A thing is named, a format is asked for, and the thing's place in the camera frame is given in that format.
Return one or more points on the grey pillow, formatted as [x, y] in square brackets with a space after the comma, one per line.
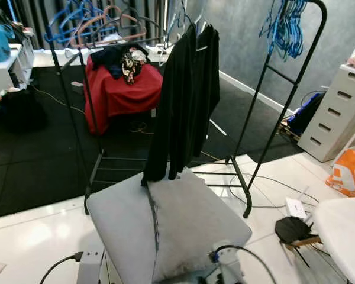
[183, 225]

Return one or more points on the white plastic chair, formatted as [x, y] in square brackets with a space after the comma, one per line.
[343, 236]

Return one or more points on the orange shopping bag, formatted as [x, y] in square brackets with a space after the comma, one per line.
[349, 174]

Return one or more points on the white drawer cabinet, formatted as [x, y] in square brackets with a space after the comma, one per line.
[337, 112]

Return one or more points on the blue backpack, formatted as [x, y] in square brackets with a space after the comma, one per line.
[305, 112]

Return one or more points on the white router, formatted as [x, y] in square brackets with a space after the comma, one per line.
[294, 207]

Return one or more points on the black round pouch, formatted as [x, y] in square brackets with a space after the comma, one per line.
[291, 229]

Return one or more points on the small wooden board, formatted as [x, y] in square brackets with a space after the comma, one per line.
[305, 241]

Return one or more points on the black metal clothes rack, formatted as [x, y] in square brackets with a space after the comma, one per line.
[241, 189]

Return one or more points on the bunch of blue hangers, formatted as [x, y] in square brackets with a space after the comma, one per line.
[284, 26]

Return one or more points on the black hanging garment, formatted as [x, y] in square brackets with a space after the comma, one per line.
[180, 100]

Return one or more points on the dark clothes pile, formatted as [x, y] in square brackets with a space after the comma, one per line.
[115, 59]

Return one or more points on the black floor mat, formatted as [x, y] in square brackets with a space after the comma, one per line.
[35, 165]

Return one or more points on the black bag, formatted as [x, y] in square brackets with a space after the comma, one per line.
[21, 109]

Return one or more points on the white desk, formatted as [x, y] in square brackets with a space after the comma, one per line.
[6, 77]

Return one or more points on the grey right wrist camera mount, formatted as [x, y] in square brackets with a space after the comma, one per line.
[229, 263]

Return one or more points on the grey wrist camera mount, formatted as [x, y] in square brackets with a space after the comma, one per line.
[229, 263]
[90, 266]

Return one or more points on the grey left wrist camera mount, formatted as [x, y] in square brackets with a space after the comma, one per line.
[90, 266]

